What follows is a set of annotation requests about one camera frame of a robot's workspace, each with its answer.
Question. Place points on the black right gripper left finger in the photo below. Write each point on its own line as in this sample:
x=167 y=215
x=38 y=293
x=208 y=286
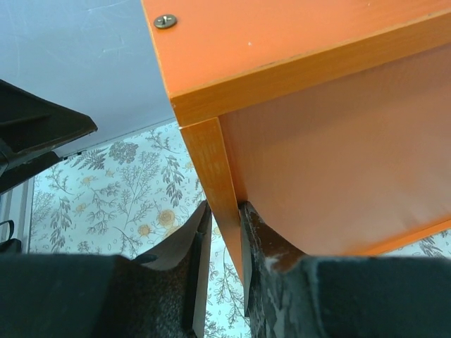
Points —
x=160 y=293

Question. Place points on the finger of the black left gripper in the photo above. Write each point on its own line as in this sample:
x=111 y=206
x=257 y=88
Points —
x=31 y=129

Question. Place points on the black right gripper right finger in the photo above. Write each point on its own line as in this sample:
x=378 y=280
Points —
x=289 y=293

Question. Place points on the orange wooden box shelf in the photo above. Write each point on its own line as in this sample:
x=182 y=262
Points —
x=331 y=117

